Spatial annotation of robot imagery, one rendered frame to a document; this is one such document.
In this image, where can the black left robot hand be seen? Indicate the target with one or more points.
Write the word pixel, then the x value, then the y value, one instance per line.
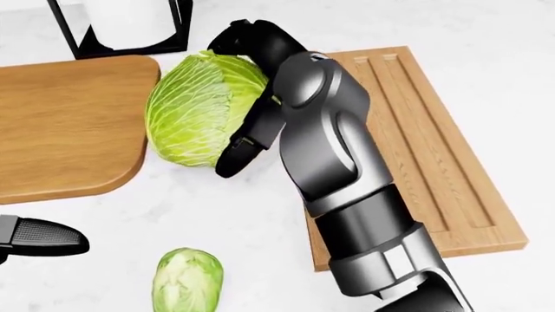
pixel 39 235

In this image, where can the green brussel sprout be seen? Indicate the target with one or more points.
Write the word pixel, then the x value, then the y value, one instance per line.
pixel 187 281

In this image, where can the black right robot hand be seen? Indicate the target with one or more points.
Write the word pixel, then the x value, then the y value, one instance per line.
pixel 264 42

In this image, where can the green lettuce head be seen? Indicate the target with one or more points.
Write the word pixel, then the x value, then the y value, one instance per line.
pixel 199 107

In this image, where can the grooved wooden cutting board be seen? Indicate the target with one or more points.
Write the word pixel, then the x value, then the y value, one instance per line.
pixel 429 146

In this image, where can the white paper towel roll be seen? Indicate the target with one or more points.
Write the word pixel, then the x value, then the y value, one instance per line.
pixel 130 22

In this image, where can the rounded wooden cutting board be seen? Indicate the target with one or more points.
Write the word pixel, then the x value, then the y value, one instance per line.
pixel 65 126

